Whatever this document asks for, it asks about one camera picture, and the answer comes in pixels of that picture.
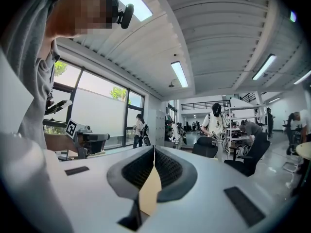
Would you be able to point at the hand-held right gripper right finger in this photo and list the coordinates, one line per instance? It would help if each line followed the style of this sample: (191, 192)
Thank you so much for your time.
(173, 173)

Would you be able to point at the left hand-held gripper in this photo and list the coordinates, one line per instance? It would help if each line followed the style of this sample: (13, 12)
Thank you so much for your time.
(83, 137)

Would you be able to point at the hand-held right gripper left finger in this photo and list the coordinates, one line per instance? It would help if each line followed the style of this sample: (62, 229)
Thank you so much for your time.
(132, 172)

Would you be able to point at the person's left forearm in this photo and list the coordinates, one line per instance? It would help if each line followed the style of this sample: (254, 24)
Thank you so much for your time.
(58, 142)

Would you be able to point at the black smartphone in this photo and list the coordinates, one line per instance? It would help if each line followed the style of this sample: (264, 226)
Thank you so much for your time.
(58, 106)

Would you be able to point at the black office chair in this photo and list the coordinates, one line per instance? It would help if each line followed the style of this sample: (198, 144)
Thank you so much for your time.
(205, 147)
(252, 156)

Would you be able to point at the grey lockers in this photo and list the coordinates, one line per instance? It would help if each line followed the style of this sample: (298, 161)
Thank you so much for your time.
(156, 127)

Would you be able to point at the black balcony railing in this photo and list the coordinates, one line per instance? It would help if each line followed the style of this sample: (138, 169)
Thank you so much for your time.
(205, 104)

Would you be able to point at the round ceiling fixture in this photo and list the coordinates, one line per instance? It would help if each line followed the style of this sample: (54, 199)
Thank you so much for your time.
(172, 84)

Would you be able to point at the person's grey shirt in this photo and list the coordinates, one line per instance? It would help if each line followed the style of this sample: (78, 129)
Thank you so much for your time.
(29, 64)

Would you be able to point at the white metal shelf rack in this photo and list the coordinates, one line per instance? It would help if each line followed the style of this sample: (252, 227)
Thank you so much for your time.
(245, 113)

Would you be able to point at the long ceiling light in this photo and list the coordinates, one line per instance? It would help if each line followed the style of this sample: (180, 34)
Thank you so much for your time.
(264, 67)
(302, 77)
(179, 73)

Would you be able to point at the person's head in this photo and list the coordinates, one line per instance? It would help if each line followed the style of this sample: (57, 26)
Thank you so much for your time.
(80, 11)

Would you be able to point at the round light table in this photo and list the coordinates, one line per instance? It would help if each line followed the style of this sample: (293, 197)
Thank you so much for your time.
(305, 150)

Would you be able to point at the bright skylight panel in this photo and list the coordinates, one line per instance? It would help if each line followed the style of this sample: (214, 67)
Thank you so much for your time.
(132, 1)

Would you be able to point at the black-framed window wall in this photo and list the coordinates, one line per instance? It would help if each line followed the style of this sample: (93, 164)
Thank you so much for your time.
(102, 110)

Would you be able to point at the black head-worn camera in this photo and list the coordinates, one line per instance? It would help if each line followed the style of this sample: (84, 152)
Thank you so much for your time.
(126, 14)

